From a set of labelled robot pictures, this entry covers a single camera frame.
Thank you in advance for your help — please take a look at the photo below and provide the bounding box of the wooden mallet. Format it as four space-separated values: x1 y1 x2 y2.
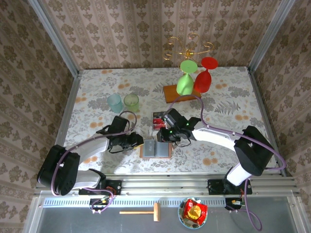
119 202 161 222

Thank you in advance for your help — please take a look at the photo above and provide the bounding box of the gold wire rack wooden base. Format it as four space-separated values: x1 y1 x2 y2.
162 33 214 104

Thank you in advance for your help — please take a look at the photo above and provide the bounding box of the green plastic tumbler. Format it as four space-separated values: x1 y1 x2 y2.
123 94 140 113

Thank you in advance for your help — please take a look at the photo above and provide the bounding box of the patterned ceramic bowl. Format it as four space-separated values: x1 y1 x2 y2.
178 197 208 229

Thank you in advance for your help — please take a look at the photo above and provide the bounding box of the left arm cable connector block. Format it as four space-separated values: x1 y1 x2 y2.
89 198 115 215

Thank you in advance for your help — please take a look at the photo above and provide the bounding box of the aluminium side rail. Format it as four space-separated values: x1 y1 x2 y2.
247 67 290 177
45 70 82 179

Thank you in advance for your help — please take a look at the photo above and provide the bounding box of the perforated metal strip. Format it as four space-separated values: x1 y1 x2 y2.
42 198 231 208

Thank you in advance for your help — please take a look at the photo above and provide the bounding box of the grey card white logo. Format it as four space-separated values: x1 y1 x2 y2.
143 140 156 157

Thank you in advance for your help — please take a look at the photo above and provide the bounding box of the red snack bag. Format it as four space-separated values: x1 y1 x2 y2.
182 199 208 225

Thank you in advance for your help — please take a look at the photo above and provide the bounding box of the blue plastic tumbler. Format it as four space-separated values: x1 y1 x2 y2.
106 94 124 114

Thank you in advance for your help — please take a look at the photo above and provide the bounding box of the floral table cover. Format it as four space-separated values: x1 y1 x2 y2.
67 67 280 174

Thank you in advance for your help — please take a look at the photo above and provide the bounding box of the aluminium mounting rail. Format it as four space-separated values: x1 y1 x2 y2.
34 173 301 197

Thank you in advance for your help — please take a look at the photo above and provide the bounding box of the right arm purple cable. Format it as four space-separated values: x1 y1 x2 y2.
168 95 287 231

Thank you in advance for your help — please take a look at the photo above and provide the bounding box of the red wine glass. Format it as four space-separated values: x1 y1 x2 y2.
193 56 219 94

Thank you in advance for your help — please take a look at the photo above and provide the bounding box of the green wine glass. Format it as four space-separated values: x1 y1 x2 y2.
176 60 198 96

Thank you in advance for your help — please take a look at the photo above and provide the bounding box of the grey metal shelf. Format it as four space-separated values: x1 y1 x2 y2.
23 196 303 233

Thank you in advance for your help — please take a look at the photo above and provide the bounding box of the arm cable connector block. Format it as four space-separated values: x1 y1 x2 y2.
89 198 115 215
225 198 244 212

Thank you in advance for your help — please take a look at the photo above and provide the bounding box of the aluminium frame post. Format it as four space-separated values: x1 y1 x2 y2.
248 0 296 72
28 0 80 77

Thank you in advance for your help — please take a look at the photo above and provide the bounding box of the right arm cable connector block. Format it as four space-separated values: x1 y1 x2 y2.
225 198 244 212

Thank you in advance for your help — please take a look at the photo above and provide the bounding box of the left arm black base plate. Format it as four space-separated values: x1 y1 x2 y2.
79 180 122 196

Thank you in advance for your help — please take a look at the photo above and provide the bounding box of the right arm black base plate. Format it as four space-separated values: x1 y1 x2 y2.
207 179 253 196

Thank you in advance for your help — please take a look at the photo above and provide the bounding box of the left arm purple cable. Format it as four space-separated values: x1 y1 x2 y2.
50 110 137 214

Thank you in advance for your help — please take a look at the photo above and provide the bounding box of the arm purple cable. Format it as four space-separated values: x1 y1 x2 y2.
50 110 137 214
168 95 287 231

